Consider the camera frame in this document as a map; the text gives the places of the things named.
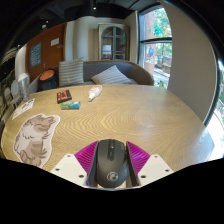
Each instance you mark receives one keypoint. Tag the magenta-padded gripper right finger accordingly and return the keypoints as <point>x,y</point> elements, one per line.
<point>154,168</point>

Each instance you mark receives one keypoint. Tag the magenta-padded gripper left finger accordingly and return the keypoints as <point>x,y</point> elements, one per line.
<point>68,166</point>

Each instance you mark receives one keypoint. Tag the black computer mouse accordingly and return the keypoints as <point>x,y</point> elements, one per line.
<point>112,163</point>

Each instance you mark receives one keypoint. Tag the cat-shaped mouse pad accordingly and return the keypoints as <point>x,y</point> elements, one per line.
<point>33,138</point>

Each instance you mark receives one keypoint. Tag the green and blue pack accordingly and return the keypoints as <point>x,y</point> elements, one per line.
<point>70,105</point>

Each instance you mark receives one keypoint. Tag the black and orange box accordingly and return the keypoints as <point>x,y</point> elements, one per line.
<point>64,96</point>

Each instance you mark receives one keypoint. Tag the white sticker sheet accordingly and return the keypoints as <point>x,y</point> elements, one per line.
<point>23,109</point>

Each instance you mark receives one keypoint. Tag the white squeeze tube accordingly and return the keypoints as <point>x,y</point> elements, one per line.
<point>94,92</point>

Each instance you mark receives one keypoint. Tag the black and orange backpack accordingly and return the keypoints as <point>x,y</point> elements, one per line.
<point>47,81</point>

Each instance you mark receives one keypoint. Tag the large striped square pillow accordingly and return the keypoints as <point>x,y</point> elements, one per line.
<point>71,72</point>

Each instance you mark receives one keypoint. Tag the grey curved sofa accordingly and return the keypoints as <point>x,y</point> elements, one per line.
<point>133,71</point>

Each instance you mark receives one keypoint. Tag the striped grey pillow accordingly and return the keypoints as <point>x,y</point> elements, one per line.
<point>111,76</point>

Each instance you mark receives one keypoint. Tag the brown wooden door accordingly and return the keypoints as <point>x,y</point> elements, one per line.
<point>50,56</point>

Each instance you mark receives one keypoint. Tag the blue poster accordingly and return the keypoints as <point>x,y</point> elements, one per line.
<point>35,55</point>

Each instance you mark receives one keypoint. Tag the black-framed window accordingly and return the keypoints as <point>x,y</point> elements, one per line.
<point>156,50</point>

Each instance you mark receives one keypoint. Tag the white door sign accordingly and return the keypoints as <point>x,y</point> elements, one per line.
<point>55,42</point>

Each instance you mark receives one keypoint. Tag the grey glass-door cabinet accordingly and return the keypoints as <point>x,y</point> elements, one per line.
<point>113,43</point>

